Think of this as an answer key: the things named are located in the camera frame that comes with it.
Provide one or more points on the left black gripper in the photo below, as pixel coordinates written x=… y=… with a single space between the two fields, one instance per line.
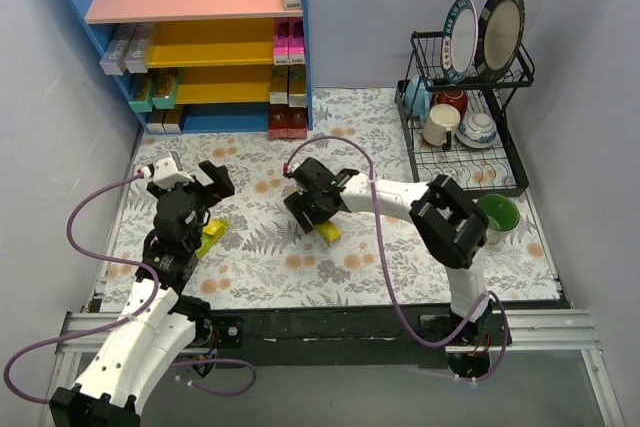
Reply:
x=201 y=187

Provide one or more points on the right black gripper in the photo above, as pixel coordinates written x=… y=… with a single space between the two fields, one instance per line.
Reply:
x=304 y=205

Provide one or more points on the yellow toothpaste box front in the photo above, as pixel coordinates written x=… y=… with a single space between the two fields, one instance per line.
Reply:
x=211 y=234

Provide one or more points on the silver purple toothpaste box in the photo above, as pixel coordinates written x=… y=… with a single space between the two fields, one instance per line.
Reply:
x=155 y=121

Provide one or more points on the silver blue R.O box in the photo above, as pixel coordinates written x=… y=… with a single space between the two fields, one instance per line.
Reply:
x=297 y=86

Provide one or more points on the plain silver toothpaste box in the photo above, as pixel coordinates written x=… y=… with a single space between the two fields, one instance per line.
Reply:
x=112 y=61

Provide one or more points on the pink toothpaste box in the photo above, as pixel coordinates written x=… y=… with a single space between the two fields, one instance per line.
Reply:
x=280 y=45
x=296 y=42

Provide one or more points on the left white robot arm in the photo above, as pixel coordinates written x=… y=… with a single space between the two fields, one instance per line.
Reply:
x=157 y=321

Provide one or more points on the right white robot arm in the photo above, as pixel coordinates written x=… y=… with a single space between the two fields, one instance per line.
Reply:
x=451 y=225

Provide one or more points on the blue shelf with coloured boards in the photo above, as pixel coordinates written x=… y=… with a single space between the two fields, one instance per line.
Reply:
x=222 y=47

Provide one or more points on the floral table mat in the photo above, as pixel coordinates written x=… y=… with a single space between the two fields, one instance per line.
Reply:
x=264 y=260

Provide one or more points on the light blue cup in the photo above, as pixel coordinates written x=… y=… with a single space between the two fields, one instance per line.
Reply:
x=417 y=99

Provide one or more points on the red ceramic bowl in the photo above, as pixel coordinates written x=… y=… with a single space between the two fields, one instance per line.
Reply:
x=456 y=98

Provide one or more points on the blue and white bowl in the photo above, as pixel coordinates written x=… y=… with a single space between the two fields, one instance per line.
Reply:
x=477 y=130

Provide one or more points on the green mug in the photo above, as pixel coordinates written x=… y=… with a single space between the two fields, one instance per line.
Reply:
x=503 y=216

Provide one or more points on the white plate with green rim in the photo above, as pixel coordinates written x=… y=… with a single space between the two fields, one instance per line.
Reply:
x=459 y=40

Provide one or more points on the dark rimmed grey plate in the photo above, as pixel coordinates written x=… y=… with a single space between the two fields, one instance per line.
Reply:
x=500 y=30

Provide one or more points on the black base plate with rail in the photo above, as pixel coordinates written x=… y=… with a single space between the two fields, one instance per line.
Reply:
x=373 y=335

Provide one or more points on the cream mug with dark handle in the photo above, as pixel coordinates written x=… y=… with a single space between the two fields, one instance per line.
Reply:
x=441 y=125

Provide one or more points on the black wire dish rack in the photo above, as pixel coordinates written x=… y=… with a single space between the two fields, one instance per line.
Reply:
x=494 y=169

